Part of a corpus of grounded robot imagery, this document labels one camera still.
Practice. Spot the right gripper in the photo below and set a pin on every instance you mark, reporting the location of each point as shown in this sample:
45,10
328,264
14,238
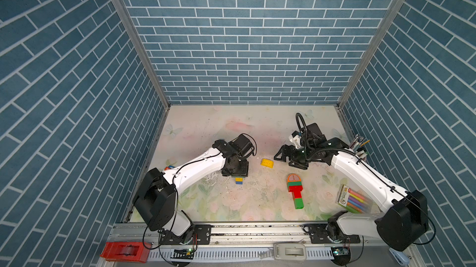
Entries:
290,157

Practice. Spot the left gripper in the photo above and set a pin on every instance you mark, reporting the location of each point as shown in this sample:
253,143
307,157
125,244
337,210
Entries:
243,173

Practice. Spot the orange round lego piece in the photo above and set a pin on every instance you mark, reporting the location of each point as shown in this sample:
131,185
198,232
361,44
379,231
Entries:
293,178

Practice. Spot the long red lego brick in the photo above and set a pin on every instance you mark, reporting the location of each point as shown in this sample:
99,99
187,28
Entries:
295,188

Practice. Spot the small red lego brick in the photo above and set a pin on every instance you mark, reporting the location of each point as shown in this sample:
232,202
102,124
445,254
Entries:
296,195

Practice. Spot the small green lego brick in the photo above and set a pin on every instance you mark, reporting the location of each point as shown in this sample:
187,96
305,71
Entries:
299,204

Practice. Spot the long green lego brick front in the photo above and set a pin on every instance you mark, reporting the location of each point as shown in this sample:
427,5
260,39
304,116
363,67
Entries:
294,183

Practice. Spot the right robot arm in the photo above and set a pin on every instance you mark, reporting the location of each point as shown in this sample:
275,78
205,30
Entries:
403,216

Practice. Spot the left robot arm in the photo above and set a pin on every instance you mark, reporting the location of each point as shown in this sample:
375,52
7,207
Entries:
156,199

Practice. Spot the yellow rounded lego brick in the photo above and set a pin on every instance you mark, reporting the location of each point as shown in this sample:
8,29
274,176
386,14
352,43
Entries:
267,163

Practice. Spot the pink pen cup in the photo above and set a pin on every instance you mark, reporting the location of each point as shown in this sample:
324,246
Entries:
358,146

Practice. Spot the pack of coloured markers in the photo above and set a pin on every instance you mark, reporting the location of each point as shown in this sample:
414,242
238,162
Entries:
353,201

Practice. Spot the red tape dispenser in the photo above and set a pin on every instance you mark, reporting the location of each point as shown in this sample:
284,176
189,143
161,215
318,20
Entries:
132,252

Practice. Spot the light blue stapler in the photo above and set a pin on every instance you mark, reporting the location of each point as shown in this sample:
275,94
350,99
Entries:
400,257

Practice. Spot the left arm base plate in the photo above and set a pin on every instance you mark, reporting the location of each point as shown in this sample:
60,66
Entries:
197,234

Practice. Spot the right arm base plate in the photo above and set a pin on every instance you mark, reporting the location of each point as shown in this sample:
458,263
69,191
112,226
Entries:
322,232

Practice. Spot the white slotted cable duct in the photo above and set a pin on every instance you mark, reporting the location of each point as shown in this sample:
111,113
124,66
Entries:
219,255

